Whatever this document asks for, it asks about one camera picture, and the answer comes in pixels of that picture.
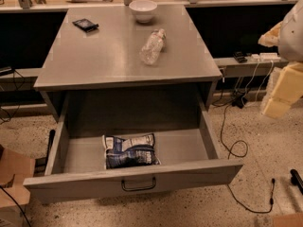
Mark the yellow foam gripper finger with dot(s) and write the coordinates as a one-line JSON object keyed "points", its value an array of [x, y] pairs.
{"points": [[284, 88], [270, 38]]}

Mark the blue chip bag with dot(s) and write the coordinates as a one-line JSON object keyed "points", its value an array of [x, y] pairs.
{"points": [[127, 152]]}

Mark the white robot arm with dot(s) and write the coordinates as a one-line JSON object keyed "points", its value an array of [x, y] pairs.
{"points": [[287, 36]]}

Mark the grey metal counter cabinet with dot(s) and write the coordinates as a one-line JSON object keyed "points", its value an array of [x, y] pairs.
{"points": [[109, 55]]}

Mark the grey open drawer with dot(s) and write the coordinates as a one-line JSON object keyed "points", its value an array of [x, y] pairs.
{"points": [[184, 144]]}

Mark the white power strip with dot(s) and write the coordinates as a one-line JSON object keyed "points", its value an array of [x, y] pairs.
{"points": [[265, 57]]}

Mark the small black device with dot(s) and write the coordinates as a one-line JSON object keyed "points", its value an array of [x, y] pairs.
{"points": [[239, 57]]}

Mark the black object at right floor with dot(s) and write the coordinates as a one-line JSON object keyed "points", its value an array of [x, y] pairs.
{"points": [[296, 180]]}

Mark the clear plastic water bottle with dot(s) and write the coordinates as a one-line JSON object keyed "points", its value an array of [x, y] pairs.
{"points": [[151, 49]]}

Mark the white bowl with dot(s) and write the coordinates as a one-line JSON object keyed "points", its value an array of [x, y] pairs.
{"points": [[143, 10]]}

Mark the small black packet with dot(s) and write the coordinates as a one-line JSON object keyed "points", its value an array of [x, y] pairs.
{"points": [[85, 25]]}

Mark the black drawer handle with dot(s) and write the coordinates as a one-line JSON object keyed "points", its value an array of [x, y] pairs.
{"points": [[134, 186]]}

